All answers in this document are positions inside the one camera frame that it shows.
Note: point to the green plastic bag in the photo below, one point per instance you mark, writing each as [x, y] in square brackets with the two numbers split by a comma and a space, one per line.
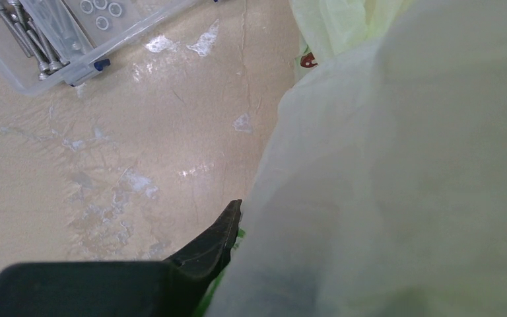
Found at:
[383, 188]

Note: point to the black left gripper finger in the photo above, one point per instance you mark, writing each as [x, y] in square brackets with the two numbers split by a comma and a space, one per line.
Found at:
[174, 286]

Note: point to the clear plastic screw box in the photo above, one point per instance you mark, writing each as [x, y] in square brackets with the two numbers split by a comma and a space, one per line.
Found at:
[45, 43]

